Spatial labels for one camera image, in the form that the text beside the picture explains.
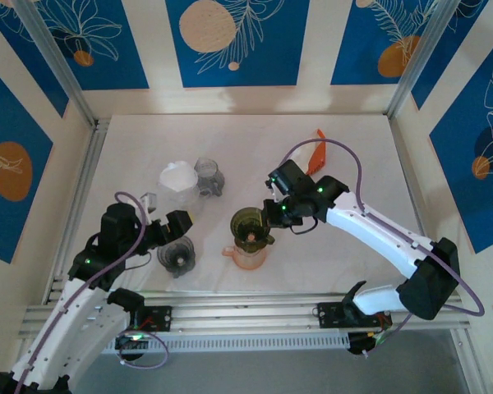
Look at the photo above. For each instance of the aluminium side rail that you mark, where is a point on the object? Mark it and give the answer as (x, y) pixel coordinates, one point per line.
(86, 172)
(399, 143)

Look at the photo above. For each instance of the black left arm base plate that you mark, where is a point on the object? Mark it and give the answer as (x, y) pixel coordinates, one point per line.
(162, 322)

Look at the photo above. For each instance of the aluminium frame leg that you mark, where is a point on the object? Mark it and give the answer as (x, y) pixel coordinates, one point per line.
(464, 361)

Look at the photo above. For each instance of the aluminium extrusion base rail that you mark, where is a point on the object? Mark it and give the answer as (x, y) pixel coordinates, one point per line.
(246, 316)

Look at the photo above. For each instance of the smoky grey glass server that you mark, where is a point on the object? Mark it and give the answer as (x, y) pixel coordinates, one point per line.
(207, 172)

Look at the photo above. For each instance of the white paper coffee filter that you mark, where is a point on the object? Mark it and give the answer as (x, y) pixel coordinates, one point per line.
(178, 178)

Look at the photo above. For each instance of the orange glass server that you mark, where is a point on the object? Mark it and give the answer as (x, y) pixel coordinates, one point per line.
(250, 260)

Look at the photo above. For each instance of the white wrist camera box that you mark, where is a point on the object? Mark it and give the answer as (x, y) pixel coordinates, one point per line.
(149, 201)
(275, 193)

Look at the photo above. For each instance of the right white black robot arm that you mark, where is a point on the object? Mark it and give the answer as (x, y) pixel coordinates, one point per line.
(374, 230)

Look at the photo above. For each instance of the coffee filter bag orange top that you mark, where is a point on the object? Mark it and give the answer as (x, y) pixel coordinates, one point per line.
(318, 158)

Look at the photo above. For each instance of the aluminium frame post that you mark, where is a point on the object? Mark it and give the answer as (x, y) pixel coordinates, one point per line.
(419, 49)
(57, 57)

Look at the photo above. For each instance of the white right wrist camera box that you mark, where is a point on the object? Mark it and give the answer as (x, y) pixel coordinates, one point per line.
(275, 193)

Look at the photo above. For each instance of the smoky grey coffee dripper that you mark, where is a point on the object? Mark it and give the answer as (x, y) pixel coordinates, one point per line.
(176, 256)

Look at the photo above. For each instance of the black controller box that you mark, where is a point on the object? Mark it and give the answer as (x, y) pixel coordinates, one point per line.
(129, 349)
(359, 344)

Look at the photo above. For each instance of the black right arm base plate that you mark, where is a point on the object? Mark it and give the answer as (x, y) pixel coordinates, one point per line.
(328, 315)

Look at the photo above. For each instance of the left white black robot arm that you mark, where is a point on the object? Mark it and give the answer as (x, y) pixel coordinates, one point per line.
(78, 320)

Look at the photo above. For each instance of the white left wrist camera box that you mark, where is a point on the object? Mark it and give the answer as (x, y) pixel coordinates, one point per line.
(149, 201)

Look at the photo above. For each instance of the olive green coffee dripper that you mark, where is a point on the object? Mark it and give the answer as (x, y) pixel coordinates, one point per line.
(248, 225)

